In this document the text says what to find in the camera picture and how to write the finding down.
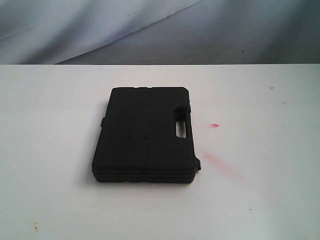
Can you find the grey backdrop cloth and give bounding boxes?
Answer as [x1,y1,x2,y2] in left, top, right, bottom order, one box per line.
[0,0,320,65]

